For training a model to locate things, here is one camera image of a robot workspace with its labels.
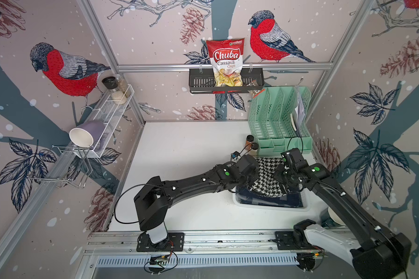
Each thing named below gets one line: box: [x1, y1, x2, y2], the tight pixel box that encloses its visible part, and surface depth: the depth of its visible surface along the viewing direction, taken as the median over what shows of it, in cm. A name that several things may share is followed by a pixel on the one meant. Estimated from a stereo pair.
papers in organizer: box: [294, 91, 305, 137], surface depth 94 cm
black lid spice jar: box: [101, 76, 127, 106], surface depth 83 cm
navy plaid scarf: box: [235, 185, 304, 208], surface depth 79 cm
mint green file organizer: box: [248, 86, 313, 156], surface depth 109 cm
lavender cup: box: [69, 120, 106, 149], surface depth 63 cm
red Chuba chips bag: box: [206, 37, 245, 87], surface depth 84 cm
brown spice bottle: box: [244, 134, 255, 151], surface depth 100 cm
